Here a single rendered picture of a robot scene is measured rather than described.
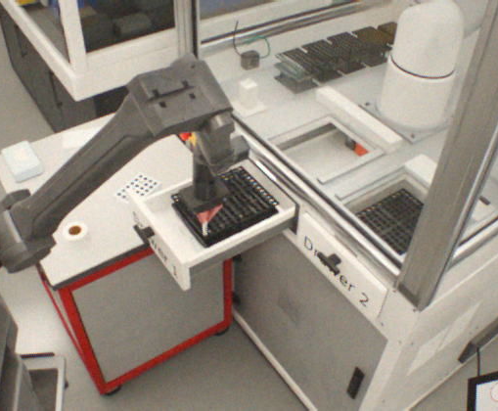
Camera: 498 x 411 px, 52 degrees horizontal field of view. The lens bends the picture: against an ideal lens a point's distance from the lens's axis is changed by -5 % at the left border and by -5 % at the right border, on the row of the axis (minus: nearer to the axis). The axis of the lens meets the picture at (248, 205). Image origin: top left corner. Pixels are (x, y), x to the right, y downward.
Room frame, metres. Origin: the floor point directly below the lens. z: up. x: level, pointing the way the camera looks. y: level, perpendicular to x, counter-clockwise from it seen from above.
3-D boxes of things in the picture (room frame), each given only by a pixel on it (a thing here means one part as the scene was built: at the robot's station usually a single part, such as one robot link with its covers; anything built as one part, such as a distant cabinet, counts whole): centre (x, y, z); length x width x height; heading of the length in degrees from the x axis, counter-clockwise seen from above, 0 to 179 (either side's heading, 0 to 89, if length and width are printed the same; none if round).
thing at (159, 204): (1.00, 0.05, 0.86); 0.40 x 0.26 x 0.06; 126
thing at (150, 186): (1.14, 0.33, 0.78); 0.12 x 0.08 x 0.04; 148
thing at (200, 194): (0.87, 0.10, 1.06); 0.10 x 0.07 x 0.07; 124
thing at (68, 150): (1.36, 0.55, 0.79); 0.13 x 0.09 x 0.05; 106
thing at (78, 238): (0.96, 0.47, 0.78); 0.07 x 0.07 x 0.04
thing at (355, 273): (0.82, -0.22, 0.87); 0.29 x 0.02 x 0.11; 36
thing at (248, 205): (1.00, 0.06, 0.87); 0.22 x 0.18 x 0.06; 126
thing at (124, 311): (1.22, 0.45, 0.38); 0.62 x 0.58 x 0.76; 36
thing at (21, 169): (1.27, 0.73, 0.78); 0.15 x 0.10 x 0.04; 37
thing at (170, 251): (0.88, 0.22, 0.87); 0.29 x 0.02 x 0.11; 36
